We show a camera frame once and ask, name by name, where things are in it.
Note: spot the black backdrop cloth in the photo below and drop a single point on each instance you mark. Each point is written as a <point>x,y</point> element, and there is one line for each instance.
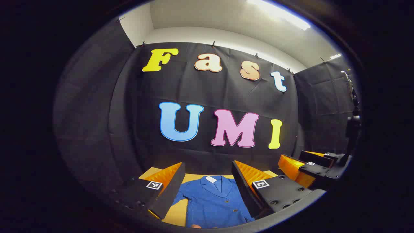
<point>129,113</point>

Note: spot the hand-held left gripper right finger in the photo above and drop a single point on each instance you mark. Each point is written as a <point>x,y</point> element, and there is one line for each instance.
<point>245,191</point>

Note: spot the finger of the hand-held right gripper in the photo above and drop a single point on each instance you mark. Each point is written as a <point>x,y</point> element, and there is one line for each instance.
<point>318,171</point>
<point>315,157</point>

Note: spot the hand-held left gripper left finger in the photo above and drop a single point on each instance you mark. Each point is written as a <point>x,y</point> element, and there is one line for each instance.
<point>171,187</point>

